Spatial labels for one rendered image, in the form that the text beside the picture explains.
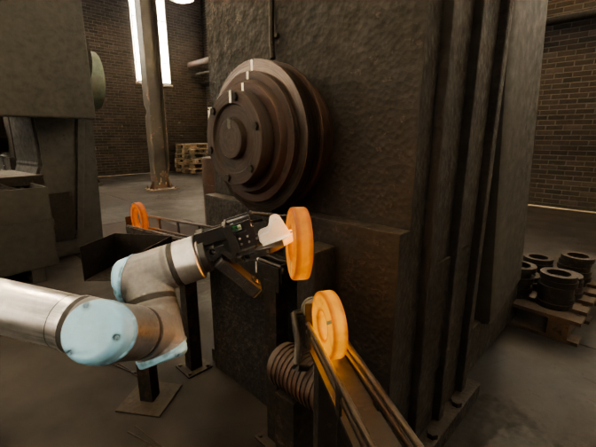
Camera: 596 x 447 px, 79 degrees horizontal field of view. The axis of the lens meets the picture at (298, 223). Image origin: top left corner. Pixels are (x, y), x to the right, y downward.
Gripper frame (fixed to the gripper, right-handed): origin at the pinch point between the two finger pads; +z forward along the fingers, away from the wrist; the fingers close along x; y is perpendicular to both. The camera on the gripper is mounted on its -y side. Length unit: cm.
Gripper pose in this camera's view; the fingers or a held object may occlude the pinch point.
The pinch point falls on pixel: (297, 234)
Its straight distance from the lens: 76.4
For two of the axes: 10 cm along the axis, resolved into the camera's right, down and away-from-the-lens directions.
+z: 9.5, -3.1, 1.0
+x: -1.8, -2.4, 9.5
